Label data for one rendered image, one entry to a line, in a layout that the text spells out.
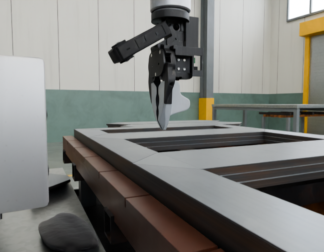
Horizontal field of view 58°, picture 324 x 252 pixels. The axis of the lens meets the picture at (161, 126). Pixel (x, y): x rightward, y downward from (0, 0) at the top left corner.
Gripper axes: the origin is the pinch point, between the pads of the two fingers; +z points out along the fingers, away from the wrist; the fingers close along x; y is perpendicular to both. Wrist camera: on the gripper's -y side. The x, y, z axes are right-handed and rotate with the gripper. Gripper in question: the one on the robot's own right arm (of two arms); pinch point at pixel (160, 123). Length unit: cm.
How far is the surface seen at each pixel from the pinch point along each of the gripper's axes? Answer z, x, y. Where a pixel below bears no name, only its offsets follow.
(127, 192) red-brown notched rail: 10.4, -6.6, -8.6
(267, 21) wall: -295, 764, 764
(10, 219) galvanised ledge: 24.9, 29.2, -27.3
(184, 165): 7.2, -5.6, 2.3
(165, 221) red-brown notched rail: 10.4, -19.3, -7.9
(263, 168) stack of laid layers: 8.4, -9.0, 17.2
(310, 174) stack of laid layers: 10.4, -10.4, 28.1
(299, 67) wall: -119, 642, 789
